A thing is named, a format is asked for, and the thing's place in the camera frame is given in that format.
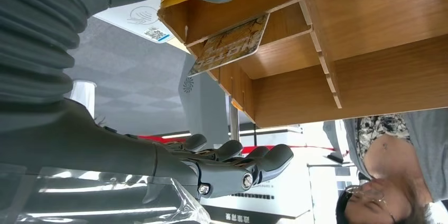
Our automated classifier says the wooden divider box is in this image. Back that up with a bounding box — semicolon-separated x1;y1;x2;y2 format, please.
157;0;448;128

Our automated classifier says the grey kiosk stand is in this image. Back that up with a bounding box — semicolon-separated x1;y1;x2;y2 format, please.
178;53;232;150

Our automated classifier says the clear plastic film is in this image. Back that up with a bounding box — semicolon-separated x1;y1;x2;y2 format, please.
0;164;212;224

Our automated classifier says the white card reader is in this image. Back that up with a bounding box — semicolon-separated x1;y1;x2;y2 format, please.
94;0;176;44

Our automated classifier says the white background counter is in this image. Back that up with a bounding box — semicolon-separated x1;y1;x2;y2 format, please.
199;124;358;224

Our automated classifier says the chrome stanchion post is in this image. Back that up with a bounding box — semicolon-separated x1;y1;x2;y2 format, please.
229;103;241;143

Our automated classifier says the hotel room key card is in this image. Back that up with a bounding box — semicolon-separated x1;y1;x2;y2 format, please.
188;13;270;77

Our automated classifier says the person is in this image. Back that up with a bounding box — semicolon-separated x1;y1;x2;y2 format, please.
322;108;448;224

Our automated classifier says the red barrier belt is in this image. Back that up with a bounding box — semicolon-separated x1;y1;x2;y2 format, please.
138;135;333;155

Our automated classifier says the white cylindrical post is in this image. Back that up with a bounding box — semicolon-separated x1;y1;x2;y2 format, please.
70;80;97;118

